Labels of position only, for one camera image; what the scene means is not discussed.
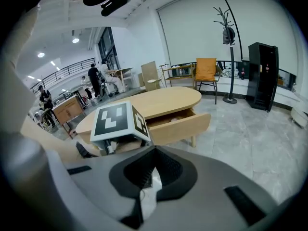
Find orange cushion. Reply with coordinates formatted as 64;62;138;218
195;57;218;81

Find light wooden work desk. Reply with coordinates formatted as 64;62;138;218
109;67;135;91

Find white round wire side table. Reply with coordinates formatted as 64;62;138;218
147;77;165;90

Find light wooden drawer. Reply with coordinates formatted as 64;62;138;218
143;107;212;146

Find person's white shirt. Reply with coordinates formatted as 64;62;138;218
0;0;52;139

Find person's left forearm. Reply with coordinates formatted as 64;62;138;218
20;115;102;164

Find black display fridge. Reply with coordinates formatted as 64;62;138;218
245;41;280;113

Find brown wooden cabinet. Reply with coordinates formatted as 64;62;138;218
51;96;85;139

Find light wooden coffee table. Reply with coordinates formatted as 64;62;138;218
75;86;202;151

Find black coat rack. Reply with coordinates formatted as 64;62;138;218
213;6;239;105

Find white roller blind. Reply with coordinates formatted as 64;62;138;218
156;0;244;67

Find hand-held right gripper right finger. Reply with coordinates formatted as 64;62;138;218
143;145;289;231

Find black metal railing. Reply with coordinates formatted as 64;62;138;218
30;58;97;90

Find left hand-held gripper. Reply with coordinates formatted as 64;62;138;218
90;100;153;155

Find metal frame shelf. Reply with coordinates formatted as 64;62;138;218
158;63;196;88

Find grey hanging bag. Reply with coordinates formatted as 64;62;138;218
222;27;236;45

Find black head-worn camera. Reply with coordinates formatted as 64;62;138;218
82;0;132;17

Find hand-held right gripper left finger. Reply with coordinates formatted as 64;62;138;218
47;145;157;230

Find rattan metal chair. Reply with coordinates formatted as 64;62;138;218
192;64;222;105

